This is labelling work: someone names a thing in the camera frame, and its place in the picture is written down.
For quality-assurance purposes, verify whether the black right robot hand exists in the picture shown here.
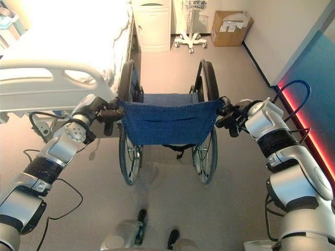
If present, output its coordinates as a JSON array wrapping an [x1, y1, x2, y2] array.
[[215, 96, 242, 138]]

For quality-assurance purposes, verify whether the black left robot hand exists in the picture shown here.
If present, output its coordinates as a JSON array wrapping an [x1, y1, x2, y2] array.
[[97, 97, 125, 136]]

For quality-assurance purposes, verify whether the blue fabric wheelchair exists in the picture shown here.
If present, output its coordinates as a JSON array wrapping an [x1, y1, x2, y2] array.
[[115, 59, 226, 187]]

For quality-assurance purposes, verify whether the white hospital bed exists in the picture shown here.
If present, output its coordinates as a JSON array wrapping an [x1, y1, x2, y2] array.
[[0, 0, 139, 143]]

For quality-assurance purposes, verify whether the brown cardboard box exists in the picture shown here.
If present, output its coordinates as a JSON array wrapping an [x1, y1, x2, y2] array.
[[210, 10, 254, 47]]

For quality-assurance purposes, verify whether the white wheeled equipment stand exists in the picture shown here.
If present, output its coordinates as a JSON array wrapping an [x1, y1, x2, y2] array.
[[173, 0, 209, 54]]

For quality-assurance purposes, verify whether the white bedside cabinet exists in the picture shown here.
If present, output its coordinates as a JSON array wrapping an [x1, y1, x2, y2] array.
[[130, 0, 172, 53]]

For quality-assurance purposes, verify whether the light blue bin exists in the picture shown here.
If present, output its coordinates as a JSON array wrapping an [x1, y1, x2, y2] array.
[[0, 6, 19, 49]]

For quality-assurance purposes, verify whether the blue cable loop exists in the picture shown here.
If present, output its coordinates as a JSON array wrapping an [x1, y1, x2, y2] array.
[[273, 79, 311, 122]]

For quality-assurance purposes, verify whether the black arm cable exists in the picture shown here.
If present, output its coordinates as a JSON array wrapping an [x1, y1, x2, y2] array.
[[264, 192, 286, 243], [22, 149, 84, 251]]

